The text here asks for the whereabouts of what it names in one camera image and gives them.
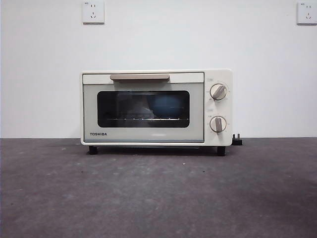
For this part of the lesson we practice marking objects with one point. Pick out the blue ribbed bowl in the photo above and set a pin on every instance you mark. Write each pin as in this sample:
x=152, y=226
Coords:
x=166, y=106

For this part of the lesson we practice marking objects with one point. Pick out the cream toaster oven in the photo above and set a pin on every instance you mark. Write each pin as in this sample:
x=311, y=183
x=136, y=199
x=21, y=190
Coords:
x=218, y=74

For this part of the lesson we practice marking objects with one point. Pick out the beige oven knob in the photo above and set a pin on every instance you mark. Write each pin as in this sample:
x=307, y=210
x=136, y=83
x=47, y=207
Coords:
x=218, y=92
x=218, y=124

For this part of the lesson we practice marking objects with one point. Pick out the white wall socket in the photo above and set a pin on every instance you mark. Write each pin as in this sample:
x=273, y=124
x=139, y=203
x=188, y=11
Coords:
x=307, y=13
x=93, y=12

